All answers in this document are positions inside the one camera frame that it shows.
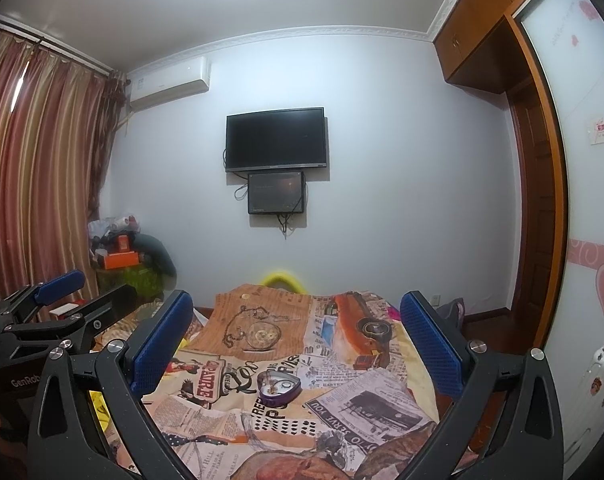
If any striped curtain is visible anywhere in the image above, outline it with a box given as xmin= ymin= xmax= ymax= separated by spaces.
xmin=0 ymin=22 xmax=129 ymax=313

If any grey bag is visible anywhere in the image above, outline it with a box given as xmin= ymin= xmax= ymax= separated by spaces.
xmin=433 ymin=296 xmax=466 ymax=330

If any white box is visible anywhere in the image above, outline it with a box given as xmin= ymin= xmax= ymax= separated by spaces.
xmin=49 ymin=301 xmax=86 ymax=322

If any purple heart-shaped tin box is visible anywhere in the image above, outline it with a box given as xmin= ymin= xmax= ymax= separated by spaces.
xmin=254 ymin=367 xmax=303 ymax=405

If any white suitcase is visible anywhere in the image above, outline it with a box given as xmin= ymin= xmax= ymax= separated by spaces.
xmin=561 ymin=326 xmax=604 ymax=480

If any black monitor cable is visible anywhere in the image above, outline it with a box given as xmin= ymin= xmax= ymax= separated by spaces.
xmin=276 ymin=211 xmax=297 ymax=240

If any black wall television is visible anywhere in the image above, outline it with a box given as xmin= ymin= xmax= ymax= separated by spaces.
xmin=225 ymin=106 xmax=330 ymax=174

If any curtain rail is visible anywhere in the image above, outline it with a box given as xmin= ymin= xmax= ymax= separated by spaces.
xmin=0 ymin=16 xmax=114 ymax=75

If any printed blanket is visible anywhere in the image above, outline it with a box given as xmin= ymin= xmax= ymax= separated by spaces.
xmin=89 ymin=282 xmax=470 ymax=480

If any green patterned box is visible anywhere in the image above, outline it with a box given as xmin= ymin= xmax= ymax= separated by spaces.
xmin=96 ymin=264 xmax=159 ymax=307

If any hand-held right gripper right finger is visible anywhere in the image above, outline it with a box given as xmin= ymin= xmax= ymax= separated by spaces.
xmin=399 ymin=290 xmax=590 ymax=480

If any dark grey cloth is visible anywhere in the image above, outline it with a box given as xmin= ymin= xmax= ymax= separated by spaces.
xmin=131 ymin=231 xmax=179 ymax=293

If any wooden door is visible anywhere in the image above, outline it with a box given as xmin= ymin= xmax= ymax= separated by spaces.
xmin=503 ymin=14 xmax=569 ymax=325

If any white air conditioner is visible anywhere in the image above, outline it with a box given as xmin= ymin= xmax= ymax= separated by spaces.
xmin=126 ymin=56 xmax=213 ymax=114

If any yellow cloth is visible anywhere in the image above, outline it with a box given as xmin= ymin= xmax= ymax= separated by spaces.
xmin=88 ymin=391 xmax=109 ymax=432

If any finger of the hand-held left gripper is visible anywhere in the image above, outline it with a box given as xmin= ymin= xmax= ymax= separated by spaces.
xmin=0 ymin=269 xmax=87 ymax=333
xmin=3 ymin=284 xmax=139 ymax=361

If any small black monitor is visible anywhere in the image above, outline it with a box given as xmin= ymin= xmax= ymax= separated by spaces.
xmin=246 ymin=170 xmax=306 ymax=216

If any yellow cushion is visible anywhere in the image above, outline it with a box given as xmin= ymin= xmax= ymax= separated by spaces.
xmin=261 ymin=269 xmax=309 ymax=294

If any white wardrobe sliding door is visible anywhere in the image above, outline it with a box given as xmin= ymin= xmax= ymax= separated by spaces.
xmin=512 ymin=0 xmax=604 ymax=480

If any white plastic bag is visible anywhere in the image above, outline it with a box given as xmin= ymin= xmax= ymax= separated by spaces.
xmin=86 ymin=214 xmax=144 ymax=242

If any wooden upper cabinet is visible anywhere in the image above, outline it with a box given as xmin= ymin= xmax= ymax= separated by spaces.
xmin=431 ymin=0 xmax=559 ymax=94

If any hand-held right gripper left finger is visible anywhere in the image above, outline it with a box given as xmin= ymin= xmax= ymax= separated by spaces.
xmin=27 ymin=289 xmax=195 ymax=480

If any flat orange box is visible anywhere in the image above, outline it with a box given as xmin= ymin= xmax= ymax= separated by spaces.
xmin=98 ymin=252 xmax=141 ymax=271

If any white red sticker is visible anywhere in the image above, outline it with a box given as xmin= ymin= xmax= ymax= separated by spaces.
xmin=584 ymin=116 xmax=604 ymax=147

